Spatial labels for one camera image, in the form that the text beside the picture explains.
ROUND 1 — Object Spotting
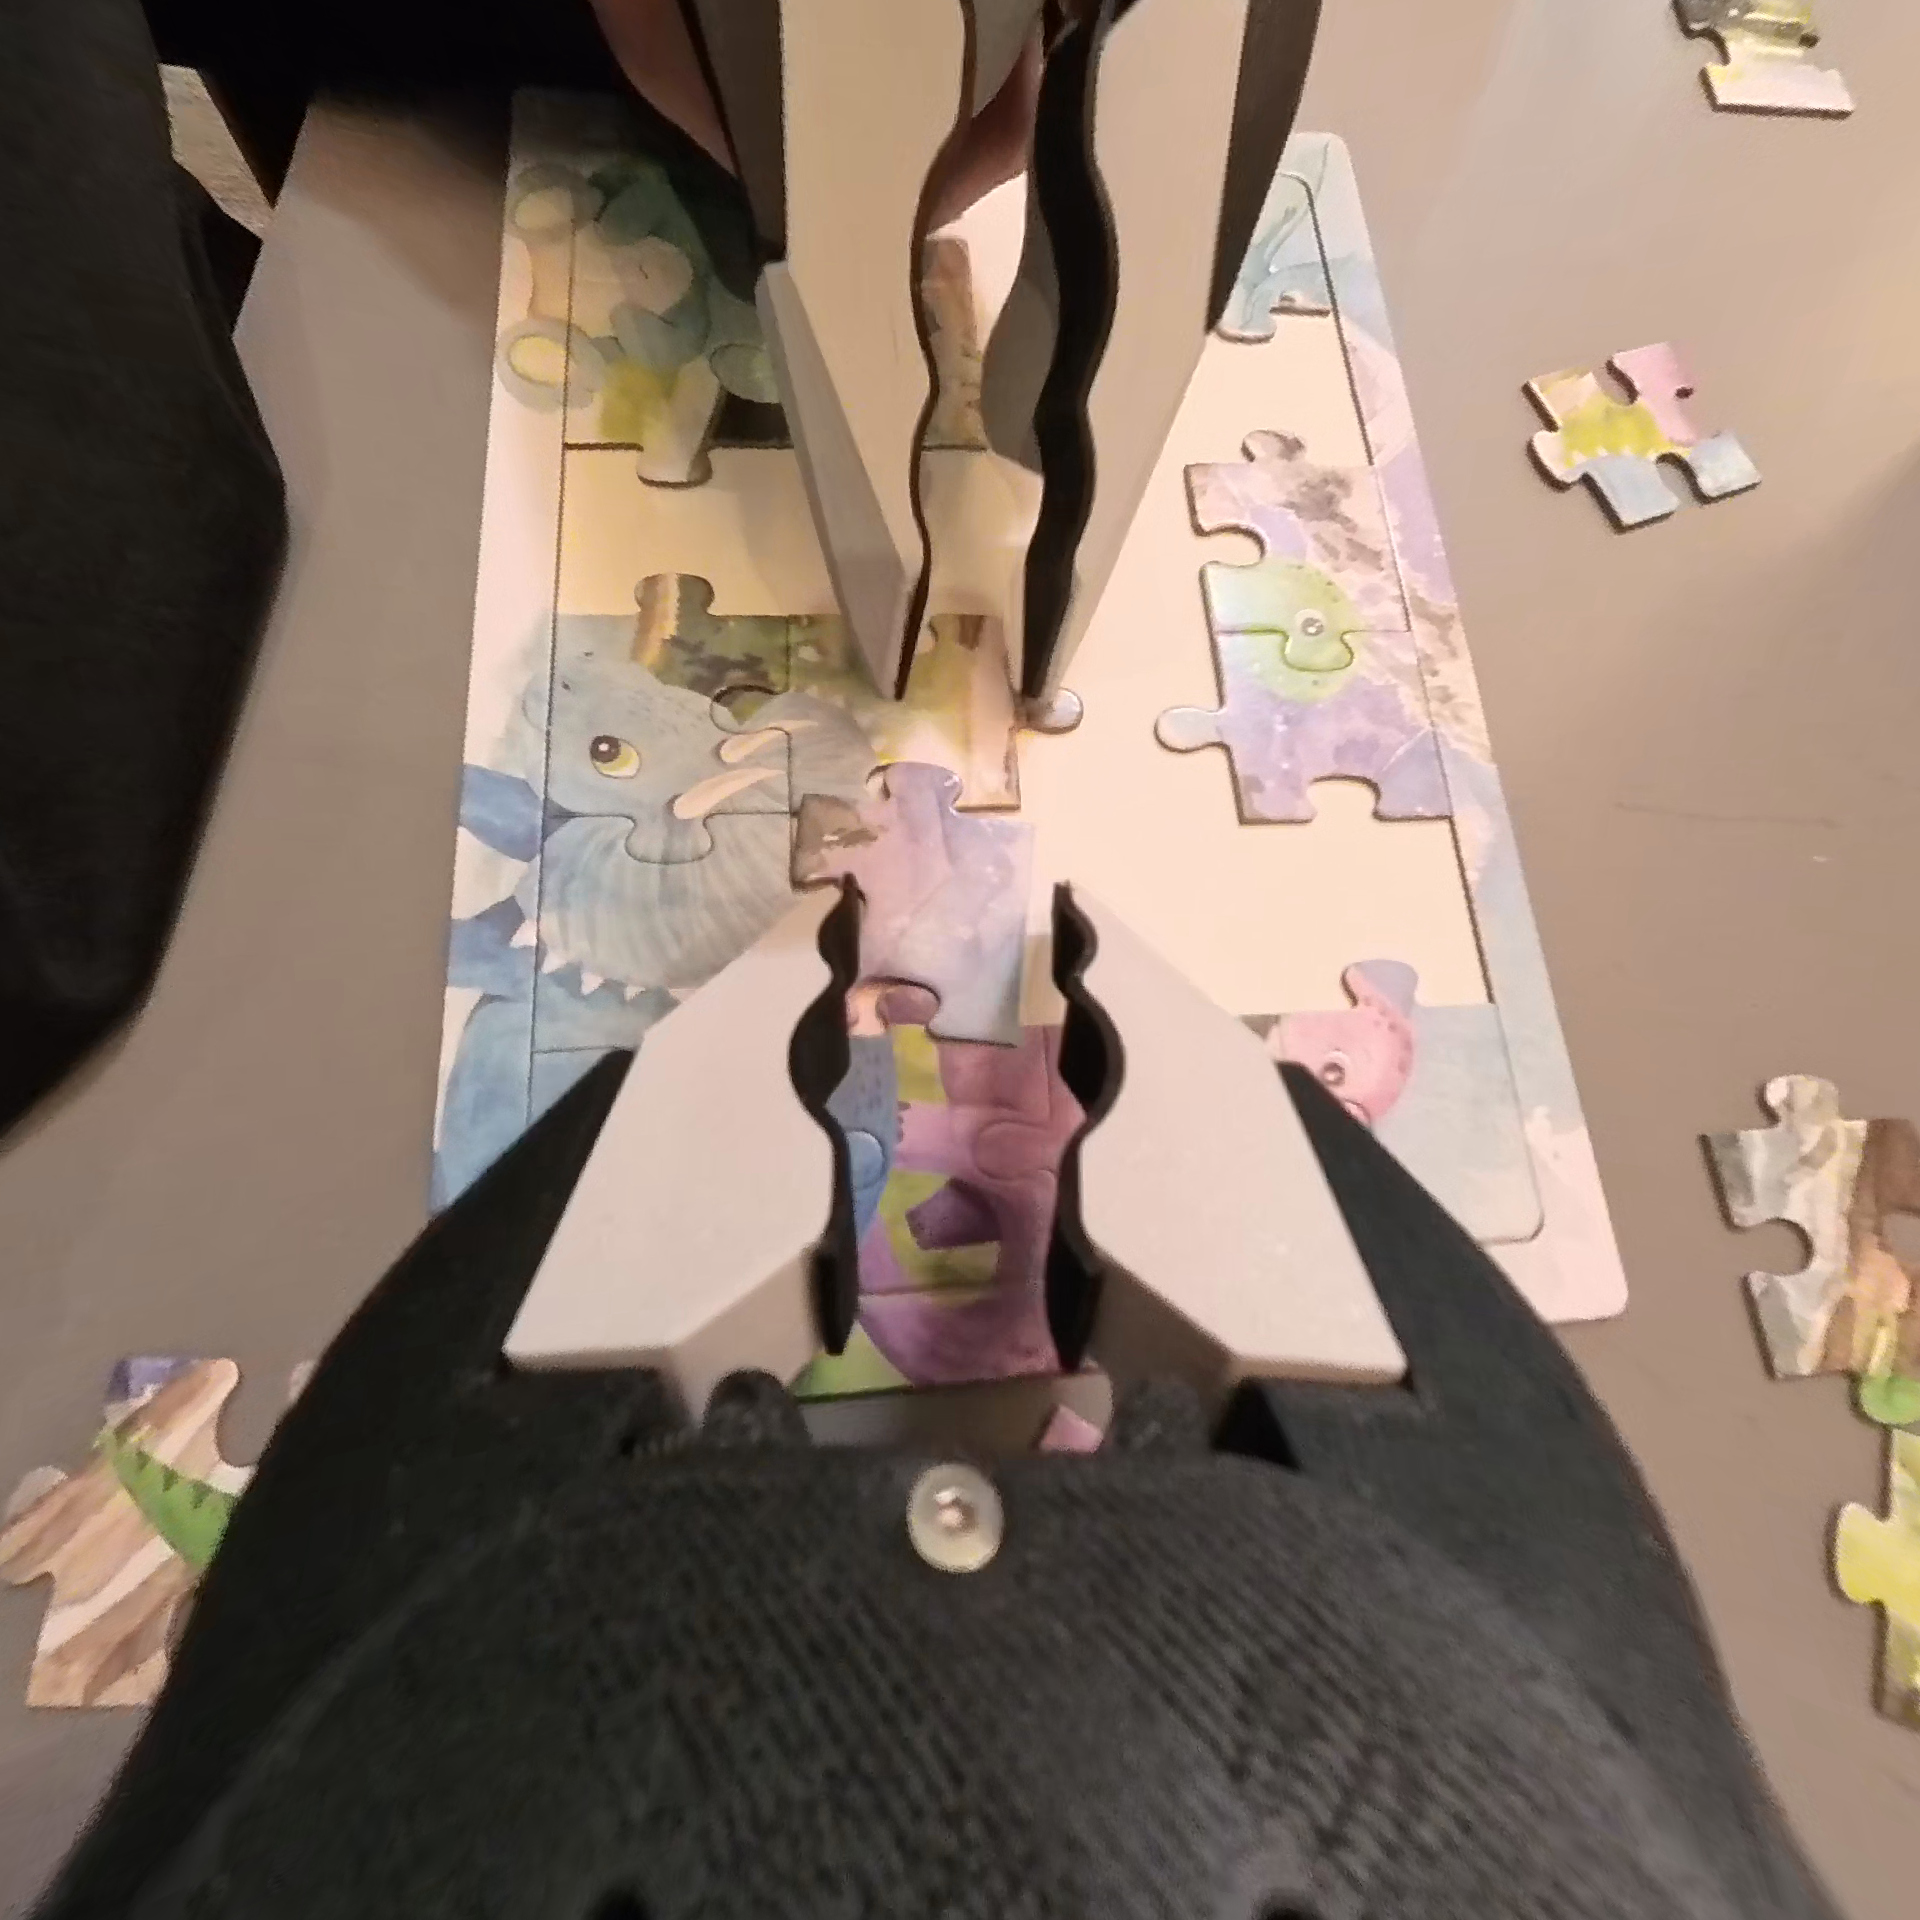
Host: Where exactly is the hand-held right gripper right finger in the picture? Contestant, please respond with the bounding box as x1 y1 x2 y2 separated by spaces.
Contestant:
1049 882 1412 1385

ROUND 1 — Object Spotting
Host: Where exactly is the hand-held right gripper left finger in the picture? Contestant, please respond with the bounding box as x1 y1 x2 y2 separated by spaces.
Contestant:
502 877 869 1378

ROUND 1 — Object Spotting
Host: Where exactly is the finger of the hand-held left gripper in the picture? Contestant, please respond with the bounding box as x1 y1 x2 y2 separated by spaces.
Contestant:
987 0 1251 706
754 0 981 701

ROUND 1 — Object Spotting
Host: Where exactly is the teal dinosaur puzzle piece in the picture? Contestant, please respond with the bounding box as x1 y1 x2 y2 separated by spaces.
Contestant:
915 230 1039 451

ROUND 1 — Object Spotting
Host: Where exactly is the pink dinosaur head puzzle piece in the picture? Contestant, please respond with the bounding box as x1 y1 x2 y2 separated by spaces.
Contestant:
1244 959 1547 1247

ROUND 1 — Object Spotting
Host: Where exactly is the purple dinosaur body puzzle piece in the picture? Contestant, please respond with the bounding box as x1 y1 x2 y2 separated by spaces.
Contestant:
960 1041 1085 1372

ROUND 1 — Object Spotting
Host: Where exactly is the purple blue green puzzle piece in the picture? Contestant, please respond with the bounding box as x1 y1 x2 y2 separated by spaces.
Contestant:
841 1035 1023 1290

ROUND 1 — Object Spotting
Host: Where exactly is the dinosaur puzzle tray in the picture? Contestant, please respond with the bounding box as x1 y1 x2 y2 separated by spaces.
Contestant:
428 88 1632 1388

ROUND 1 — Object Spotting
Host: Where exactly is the pastel purple pink puzzle piece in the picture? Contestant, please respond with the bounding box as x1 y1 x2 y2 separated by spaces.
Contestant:
795 761 1041 1048

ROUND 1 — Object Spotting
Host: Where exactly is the blue triceratops head puzzle piece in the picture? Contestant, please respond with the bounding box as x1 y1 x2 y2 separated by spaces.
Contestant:
547 574 799 871

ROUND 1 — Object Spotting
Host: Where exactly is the person's left forearm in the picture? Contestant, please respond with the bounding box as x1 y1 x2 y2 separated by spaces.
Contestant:
159 0 603 100

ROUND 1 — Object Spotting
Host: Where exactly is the person's left hand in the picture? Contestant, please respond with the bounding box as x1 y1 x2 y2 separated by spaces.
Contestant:
589 0 723 146

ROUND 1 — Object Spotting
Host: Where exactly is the pale blue purple puzzle piece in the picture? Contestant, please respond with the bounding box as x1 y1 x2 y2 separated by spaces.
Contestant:
1219 165 1338 340

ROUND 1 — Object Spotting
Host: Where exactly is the pale blue yellow puzzle piece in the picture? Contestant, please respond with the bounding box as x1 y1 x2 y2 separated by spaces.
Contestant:
502 149 791 488

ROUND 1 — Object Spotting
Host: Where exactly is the blue dinosaur body puzzle piece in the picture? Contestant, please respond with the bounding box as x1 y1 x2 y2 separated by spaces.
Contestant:
832 1035 909 1247

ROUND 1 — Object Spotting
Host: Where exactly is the green dinosaur head puzzle piece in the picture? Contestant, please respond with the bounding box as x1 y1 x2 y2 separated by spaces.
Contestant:
1184 430 1427 646

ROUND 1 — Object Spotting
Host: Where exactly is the pink yellow blue puzzle piece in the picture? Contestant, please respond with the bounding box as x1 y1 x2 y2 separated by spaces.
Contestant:
1523 342 1760 531

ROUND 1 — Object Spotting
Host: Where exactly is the light blue white puzzle piece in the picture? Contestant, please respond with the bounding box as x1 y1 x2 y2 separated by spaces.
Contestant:
1677 0 1858 118

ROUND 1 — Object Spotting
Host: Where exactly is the brown grey puzzle piece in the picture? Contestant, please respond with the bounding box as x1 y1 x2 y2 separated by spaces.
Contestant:
1700 1070 1920 1382

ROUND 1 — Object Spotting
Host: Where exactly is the green dinosaur brown puzzle piece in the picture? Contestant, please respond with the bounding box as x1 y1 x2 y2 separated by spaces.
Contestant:
0 1352 288 1711

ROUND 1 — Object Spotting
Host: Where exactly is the green yellow puzzle piece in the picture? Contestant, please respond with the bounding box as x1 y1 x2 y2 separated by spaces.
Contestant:
1830 1425 1920 1727

